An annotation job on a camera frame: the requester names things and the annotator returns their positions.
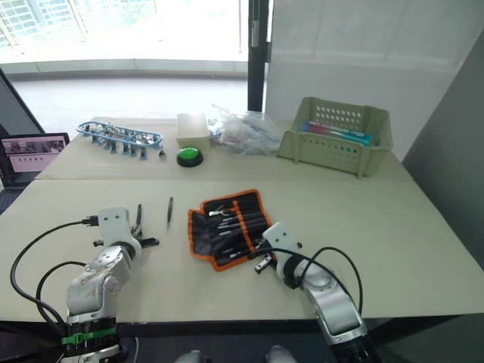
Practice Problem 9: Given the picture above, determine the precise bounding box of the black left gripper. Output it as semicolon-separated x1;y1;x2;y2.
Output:
129;223;160;249

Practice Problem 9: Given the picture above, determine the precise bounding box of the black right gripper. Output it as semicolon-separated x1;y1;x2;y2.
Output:
254;252;279;275

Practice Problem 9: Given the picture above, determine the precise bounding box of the black orange-trimmed tool roll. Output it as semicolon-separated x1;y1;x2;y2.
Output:
187;188;276;273

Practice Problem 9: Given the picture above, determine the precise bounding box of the green dome push button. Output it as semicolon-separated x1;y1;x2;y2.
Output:
175;147;204;168

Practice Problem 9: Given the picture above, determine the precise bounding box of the blue clip drying hanger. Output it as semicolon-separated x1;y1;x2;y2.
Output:
75;120;166;163

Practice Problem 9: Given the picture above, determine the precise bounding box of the beige cardboard box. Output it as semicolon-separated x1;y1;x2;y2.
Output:
176;112;211;147

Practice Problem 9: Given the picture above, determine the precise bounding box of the pale green perforated basket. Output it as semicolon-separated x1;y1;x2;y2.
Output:
276;96;395;179

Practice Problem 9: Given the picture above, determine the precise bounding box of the clear plastic bag pile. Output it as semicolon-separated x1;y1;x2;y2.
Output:
207;103;284;157

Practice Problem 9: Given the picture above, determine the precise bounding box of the blue and pink pack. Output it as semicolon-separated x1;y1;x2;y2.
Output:
297;119;374;147

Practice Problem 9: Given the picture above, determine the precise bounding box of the black window pillar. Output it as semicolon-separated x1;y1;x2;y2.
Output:
247;0;274;113

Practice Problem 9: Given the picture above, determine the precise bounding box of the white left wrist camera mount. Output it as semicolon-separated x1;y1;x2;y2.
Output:
98;206;143;259

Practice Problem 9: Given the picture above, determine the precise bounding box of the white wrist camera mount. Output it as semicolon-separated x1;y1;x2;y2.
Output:
262;222;304;276
98;206;143;259

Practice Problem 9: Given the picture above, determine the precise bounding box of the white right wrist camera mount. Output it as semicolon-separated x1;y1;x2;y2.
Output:
262;222;304;276

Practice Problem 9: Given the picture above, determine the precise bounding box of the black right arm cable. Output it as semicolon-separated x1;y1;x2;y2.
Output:
247;246;365;317

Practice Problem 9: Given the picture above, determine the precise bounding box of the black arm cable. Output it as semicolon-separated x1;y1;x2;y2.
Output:
247;246;365;317
10;216;100;334

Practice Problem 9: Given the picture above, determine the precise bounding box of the green strap on arm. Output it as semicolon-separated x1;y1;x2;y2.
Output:
61;327;117;346

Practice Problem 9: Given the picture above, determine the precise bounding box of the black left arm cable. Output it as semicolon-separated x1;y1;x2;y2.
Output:
10;216;100;334

